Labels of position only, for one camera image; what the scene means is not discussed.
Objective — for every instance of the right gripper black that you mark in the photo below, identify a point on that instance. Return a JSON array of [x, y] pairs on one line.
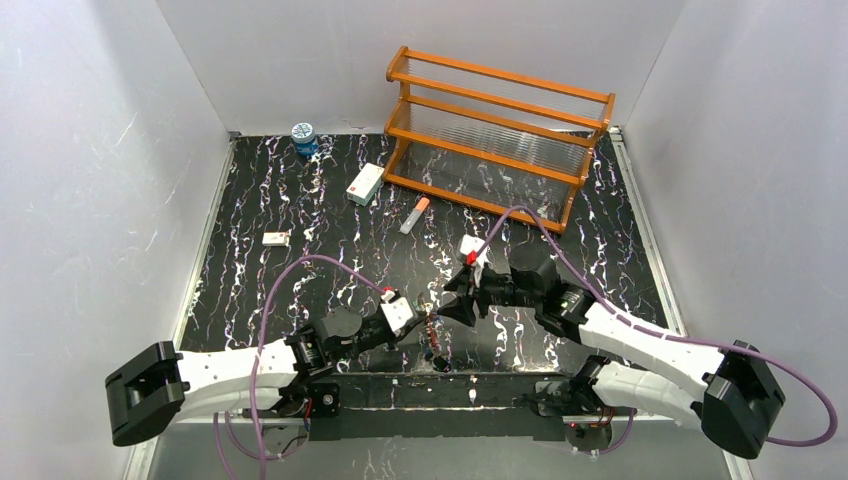
[[472, 295]]

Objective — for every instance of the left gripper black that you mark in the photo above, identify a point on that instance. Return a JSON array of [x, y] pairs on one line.
[[409, 323]]

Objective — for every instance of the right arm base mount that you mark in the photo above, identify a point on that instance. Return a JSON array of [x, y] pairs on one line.
[[587, 421]]

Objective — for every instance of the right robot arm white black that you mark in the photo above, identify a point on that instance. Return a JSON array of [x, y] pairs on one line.
[[727, 392]]

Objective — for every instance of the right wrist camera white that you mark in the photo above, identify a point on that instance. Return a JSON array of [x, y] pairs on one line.
[[473, 251]]

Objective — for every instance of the orange capped tube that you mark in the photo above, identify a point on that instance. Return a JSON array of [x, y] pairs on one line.
[[414, 215]]

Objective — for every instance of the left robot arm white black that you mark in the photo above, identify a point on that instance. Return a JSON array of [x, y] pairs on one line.
[[161, 385]]

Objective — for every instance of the white red box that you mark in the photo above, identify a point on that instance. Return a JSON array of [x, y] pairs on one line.
[[365, 185]]

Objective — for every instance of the metal key organizer ring red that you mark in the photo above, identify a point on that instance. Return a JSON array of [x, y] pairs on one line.
[[433, 353]]

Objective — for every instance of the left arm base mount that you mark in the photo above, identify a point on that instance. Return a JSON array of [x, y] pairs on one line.
[[315, 400]]

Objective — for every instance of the small white card box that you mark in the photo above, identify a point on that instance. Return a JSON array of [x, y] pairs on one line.
[[276, 239]]

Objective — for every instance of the orange wooden shelf rack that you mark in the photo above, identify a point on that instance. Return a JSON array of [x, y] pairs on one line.
[[488, 138]]

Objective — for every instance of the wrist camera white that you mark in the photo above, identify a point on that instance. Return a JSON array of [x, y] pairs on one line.
[[397, 311], [473, 251]]

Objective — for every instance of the blue jar with lid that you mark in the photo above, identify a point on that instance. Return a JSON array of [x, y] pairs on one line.
[[304, 139]]

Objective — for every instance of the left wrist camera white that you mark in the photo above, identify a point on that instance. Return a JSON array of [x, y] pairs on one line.
[[397, 311]]

